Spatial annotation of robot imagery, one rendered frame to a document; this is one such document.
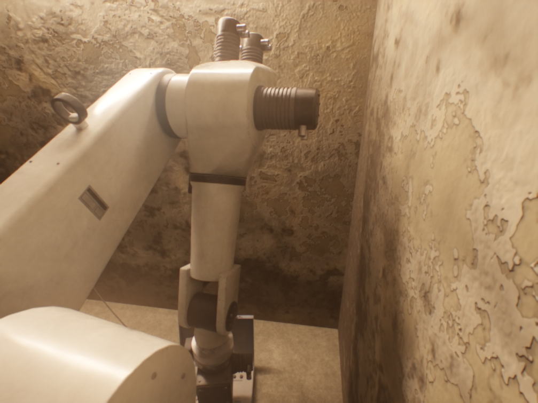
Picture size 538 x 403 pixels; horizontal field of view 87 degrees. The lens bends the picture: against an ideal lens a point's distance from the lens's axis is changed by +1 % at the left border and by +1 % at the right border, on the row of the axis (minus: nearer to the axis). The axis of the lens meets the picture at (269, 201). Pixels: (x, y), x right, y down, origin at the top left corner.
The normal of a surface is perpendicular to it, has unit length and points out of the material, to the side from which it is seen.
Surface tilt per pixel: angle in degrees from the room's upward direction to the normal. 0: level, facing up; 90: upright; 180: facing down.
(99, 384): 7
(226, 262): 83
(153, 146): 90
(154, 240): 90
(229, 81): 50
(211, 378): 0
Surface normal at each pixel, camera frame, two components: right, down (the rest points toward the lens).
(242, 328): -0.02, 0.17
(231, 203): 0.67, 0.14
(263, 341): -0.01, -0.91
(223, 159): -0.15, 0.79
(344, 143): -0.16, 0.41
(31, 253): 0.97, 0.09
